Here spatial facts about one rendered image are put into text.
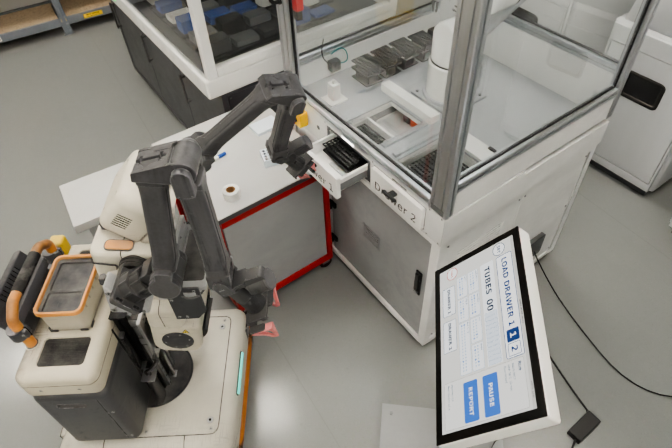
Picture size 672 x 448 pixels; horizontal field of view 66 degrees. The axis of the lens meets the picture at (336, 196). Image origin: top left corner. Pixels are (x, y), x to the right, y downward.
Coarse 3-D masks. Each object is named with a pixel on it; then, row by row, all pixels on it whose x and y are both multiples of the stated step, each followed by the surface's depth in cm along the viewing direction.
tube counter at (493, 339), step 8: (488, 304) 136; (496, 304) 133; (488, 312) 134; (496, 312) 132; (488, 320) 133; (496, 320) 131; (488, 328) 131; (496, 328) 129; (488, 336) 130; (496, 336) 128; (488, 344) 129; (496, 344) 127; (488, 352) 127; (496, 352) 125; (488, 360) 126; (496, 360) 124
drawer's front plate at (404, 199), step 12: (372, 168) 200; (372, 180) 204; (384, 180) 196; (396, 192) 193; (396, 204) 197; (408, 204) 190; (420, 204) 186; (408, 216) 194; (420, 216) 186; (420, 228) 191
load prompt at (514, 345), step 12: (504, 264) 139; (504, 276) 136; (504, 288) 134; (504, 300) 132; (516, 300) 129; (504, 312) 130; (516, 312) 127; (504, 324) 128; (516, 324) 125; (504, 336) 126; (516, 336) 123; (516, 348) 121
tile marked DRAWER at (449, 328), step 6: (444, 324) 145; (450, 324) 143; (444, 330) 144; (450, 330) 142; (456, 330) 140; (444, 336) 143; (450, 336) 141; (456, 336) 139; (444, 342) 142; (450, 342) 140; (456, 342) 138; (444, 348) 140; (450, 348) 139; (456, 348) 137; (444, 354) 139
